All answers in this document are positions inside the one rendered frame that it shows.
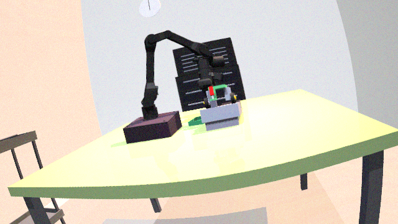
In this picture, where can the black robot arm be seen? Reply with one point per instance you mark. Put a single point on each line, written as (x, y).
(149, 110)

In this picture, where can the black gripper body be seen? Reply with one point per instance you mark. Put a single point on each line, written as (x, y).
(204, 77)

